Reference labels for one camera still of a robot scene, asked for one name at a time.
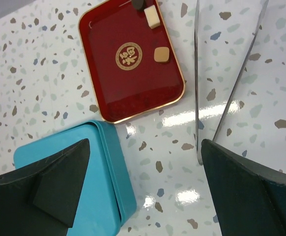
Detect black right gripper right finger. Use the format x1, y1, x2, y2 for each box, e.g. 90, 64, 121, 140
201, 139, 286, 236

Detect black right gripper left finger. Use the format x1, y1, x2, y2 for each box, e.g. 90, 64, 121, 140
0, 139, 90, 236

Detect teal tin lid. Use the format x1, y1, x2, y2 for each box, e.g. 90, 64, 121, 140
14, 120, 121, 236

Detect metal tongs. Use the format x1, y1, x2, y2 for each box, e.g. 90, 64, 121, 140
194, 0, 268, 165

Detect teal tin box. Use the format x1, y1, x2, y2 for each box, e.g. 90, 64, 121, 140
91, 120, 137, 226

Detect tan square chocolate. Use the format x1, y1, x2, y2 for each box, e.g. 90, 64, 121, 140
154, 47, 170, 63

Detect cream white block chocolate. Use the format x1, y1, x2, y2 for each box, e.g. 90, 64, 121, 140
144, 5, 161, 29

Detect dark round chocolate on tray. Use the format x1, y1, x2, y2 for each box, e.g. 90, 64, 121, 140
131, 0, 146, 11

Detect red lacquer tray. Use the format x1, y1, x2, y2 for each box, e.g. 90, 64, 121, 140
79, 0, 185, 123

